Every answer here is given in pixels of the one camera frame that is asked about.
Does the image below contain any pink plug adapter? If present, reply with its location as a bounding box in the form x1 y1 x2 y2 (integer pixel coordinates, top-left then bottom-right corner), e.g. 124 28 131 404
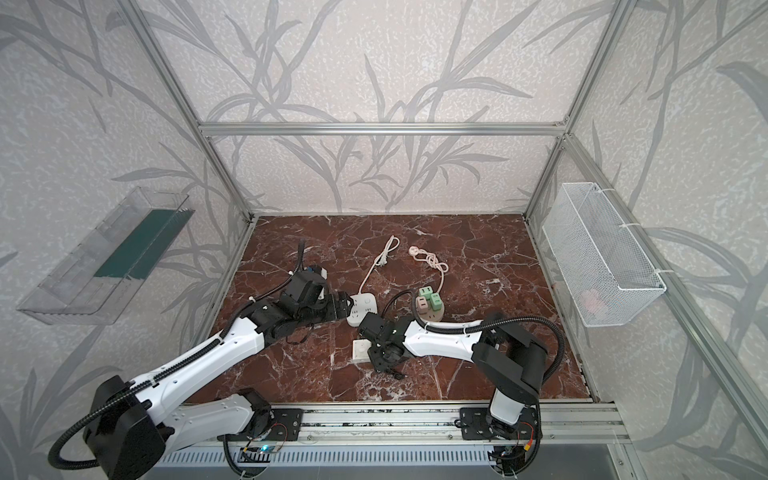
416 296 431 314

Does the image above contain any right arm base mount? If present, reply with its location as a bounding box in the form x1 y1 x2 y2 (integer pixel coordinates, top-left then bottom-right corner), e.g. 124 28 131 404
454 407 541 442

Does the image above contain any clear plastic wall bin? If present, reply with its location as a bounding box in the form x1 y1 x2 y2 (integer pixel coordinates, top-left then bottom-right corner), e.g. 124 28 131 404
17 187 195 325

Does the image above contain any white square plug adapter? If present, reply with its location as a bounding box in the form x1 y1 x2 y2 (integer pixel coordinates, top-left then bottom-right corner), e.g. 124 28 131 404
350 339 371 364

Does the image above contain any pink round power strip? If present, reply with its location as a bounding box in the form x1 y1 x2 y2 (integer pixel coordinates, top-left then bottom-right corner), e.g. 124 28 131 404
416 303 445 322

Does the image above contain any white power strip cable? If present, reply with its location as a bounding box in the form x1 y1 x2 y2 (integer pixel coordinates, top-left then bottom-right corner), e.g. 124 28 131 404
358 235 401 295

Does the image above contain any aluminium front rail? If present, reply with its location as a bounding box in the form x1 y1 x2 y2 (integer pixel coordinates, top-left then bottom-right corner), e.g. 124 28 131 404
164 401 629 453

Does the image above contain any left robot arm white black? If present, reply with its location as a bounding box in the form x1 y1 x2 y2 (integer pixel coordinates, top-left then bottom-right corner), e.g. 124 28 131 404
47 266 355 479

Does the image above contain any white wire mesh basket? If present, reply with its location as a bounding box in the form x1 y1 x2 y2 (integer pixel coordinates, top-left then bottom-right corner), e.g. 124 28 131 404
543 182 667 328

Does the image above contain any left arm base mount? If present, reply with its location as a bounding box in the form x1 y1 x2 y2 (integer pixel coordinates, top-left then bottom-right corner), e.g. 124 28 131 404
242 408 304 442

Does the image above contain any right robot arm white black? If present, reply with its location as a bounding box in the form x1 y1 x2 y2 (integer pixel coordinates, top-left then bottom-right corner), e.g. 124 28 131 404
347 294 565 427

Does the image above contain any white square power strip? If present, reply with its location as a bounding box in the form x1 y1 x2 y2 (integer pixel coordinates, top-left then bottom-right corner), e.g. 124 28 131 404
346 293 378 328

